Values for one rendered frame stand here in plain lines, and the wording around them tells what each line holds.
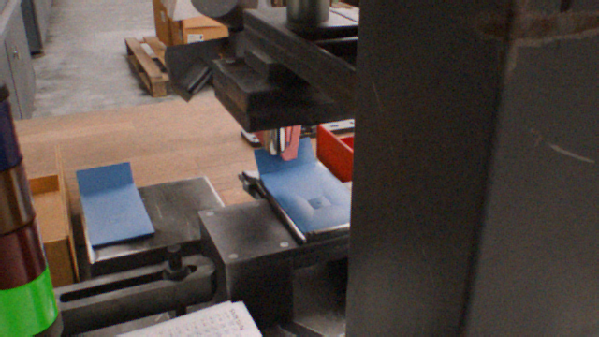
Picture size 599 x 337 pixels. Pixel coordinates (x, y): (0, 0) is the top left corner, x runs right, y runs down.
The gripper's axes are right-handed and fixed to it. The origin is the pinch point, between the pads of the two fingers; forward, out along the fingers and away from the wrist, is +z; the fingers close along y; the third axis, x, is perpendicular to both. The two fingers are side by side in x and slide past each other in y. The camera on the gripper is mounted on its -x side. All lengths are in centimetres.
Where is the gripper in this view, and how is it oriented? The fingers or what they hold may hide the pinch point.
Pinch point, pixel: (284, 153)
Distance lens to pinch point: 68.3
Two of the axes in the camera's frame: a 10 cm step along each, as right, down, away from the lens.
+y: 3.0, -0.8, -9.5
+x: 9.2, -2.4, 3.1
